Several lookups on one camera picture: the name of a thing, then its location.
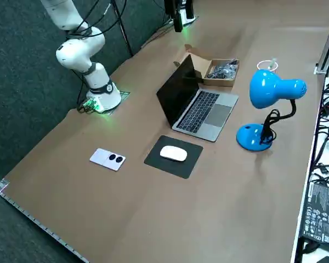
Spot tangle of black cables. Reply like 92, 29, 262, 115
308, 78, 329, 183

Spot black stand legs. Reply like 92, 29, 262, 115
111, 0, 134, 58

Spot bag of black parts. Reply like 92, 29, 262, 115
205, 58, 240, 81

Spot blue gooseneck desk lamp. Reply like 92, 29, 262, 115
236, 69, 308, 152

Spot white computer mouse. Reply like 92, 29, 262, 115
159, 145, 188, 163

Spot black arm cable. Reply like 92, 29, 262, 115
66, 0, 123, 38

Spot pale lilac smartphone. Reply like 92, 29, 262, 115
89, 147, 127, 172

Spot black mouse pad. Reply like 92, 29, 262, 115
143, 135, 204, 180

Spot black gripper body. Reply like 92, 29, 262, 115
164, 0, 195, 15

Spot open cardboard box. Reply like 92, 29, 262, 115
173, 44, 241, 88

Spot aluminium table edge rail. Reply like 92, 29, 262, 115
0, 175, 89, 263

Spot grey laptop computer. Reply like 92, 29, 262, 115
156, 54, 240, 142

